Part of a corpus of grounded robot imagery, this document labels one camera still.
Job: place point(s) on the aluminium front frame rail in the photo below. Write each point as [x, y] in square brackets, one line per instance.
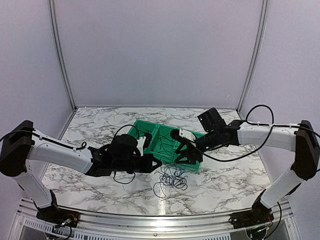
[108, 226]

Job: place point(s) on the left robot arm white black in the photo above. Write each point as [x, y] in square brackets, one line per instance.
[125, 153]

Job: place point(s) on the right aluminium corner post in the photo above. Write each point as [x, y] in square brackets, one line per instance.
[255, 54]

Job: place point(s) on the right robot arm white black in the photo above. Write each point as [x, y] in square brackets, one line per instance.
[299, 138]

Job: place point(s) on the green three-compartment plastic bin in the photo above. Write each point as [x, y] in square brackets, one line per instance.
[162, 146]

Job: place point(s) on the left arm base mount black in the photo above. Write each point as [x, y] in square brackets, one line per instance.
[58, 218]

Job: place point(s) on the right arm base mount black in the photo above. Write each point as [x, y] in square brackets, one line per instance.
[249, 218]

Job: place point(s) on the aluminium corner post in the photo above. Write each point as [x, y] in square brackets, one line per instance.
[59, 54]
[255, 54]

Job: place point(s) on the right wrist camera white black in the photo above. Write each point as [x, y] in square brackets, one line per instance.
[179, 134]

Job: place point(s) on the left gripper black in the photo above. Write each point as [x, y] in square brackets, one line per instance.
[147, 165]

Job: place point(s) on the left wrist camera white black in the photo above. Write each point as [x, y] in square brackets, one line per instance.
[143, 142]

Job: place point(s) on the left aluminium corner post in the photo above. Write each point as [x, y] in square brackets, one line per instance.
[59, 54]

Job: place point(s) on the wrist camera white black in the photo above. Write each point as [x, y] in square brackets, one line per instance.
[143, 142]
[179, 134]

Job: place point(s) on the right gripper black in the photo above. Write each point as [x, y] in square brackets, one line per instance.
[191, 154]

